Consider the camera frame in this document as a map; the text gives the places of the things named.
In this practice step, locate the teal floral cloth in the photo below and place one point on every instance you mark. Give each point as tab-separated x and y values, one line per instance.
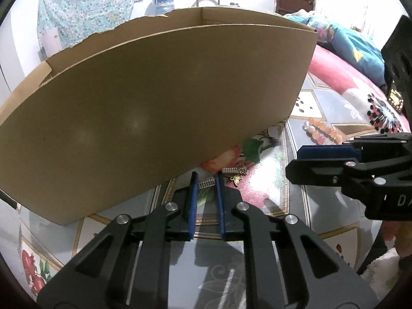
87	6

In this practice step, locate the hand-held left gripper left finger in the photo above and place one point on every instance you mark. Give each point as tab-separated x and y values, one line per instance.
192	206

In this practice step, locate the rhinestone bar earring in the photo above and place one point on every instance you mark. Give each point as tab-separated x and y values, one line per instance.
229	170

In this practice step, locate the white panel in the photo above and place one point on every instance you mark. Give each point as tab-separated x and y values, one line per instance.
51	41

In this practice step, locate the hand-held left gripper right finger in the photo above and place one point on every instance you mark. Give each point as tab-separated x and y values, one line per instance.
221	209

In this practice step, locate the gold bee pendant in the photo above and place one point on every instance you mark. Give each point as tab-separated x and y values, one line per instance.
237	179

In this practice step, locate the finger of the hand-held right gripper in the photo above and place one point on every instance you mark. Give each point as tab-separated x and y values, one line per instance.
322	172
325	152

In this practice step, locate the blue water bottle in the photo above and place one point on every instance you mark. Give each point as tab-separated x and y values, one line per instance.
163	4

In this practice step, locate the pink flower blanket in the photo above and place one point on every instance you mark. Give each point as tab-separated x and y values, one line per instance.
338	70

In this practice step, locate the brown cardboard box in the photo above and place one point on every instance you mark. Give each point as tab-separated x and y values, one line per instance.
144	119

